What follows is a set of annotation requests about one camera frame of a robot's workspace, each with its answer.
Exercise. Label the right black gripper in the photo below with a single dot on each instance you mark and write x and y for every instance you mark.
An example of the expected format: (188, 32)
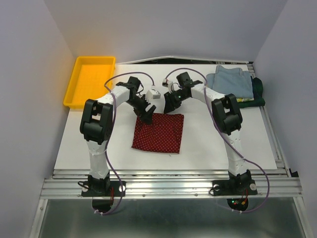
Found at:
(169, 103)

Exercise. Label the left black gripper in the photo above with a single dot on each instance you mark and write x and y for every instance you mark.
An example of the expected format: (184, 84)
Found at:
(146, 116)

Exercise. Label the red polka dot skirt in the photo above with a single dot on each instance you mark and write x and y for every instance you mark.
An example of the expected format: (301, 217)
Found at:
(163, 135)

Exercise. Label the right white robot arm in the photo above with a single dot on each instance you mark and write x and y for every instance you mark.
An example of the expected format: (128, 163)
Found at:
(227, 119)

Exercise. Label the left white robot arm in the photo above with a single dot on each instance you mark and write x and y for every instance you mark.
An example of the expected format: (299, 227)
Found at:
(97, 124)

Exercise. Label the light blue folded skirt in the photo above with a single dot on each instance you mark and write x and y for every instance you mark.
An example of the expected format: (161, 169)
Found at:
(231, 81)

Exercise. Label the yellow floral folded skirt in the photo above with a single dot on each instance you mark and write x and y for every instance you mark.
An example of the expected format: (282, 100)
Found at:
(241, 100)

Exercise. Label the yellow plastic tray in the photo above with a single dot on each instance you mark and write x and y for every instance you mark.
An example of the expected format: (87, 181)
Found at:
(88, 78)

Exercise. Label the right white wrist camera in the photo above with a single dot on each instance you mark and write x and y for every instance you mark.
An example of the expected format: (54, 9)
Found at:
(168, 84)

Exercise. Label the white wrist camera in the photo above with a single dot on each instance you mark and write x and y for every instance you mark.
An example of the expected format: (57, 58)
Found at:
(153, 94)
(168, 84)

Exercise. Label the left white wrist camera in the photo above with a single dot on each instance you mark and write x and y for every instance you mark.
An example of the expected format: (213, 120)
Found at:
(153, 94)

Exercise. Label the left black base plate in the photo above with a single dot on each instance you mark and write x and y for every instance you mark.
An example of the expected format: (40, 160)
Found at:
(106, 201)

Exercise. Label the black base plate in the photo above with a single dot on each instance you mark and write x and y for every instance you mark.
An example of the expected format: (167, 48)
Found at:
(238, 193)
(106, 201)

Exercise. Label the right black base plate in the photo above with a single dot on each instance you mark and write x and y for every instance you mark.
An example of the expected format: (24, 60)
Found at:
(238, 193)

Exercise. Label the aluminium rail frame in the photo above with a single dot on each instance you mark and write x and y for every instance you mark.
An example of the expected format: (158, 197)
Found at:
(167, 195)

